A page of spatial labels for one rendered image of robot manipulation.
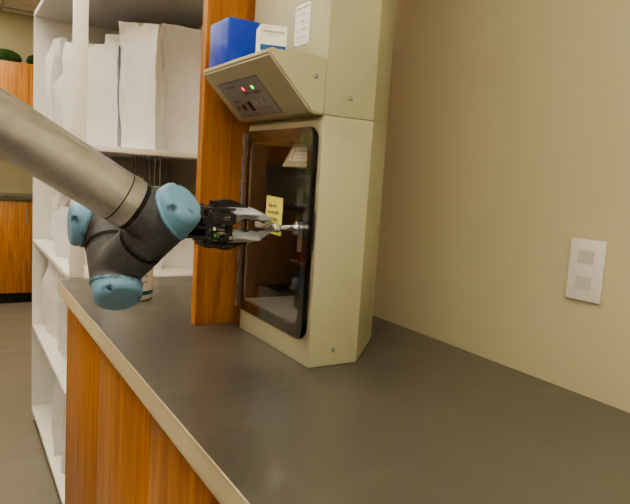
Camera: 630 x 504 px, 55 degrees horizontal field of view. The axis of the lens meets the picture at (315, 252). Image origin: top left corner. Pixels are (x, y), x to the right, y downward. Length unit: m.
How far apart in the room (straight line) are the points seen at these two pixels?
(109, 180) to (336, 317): 0.52
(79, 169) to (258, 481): 0.46
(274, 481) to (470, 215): 0.84
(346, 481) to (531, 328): 0.65
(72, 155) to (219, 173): 0.61
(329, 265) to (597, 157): 0.53
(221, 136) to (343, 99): 0.39
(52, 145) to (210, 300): 0.70
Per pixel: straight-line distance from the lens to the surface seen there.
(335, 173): 1.12
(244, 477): 0.77
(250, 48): 1.28
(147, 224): 0.88
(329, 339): 1.17
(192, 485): 0.98
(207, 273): 1.43
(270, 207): 1.24
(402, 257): 1.59
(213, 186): 1.41
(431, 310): 1.51
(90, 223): 1.02
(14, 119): 0.85
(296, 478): 0.77
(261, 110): 1.24
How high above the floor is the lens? 1.30
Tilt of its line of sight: 7 degrees down
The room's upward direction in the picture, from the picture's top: 4 degrees clockwise
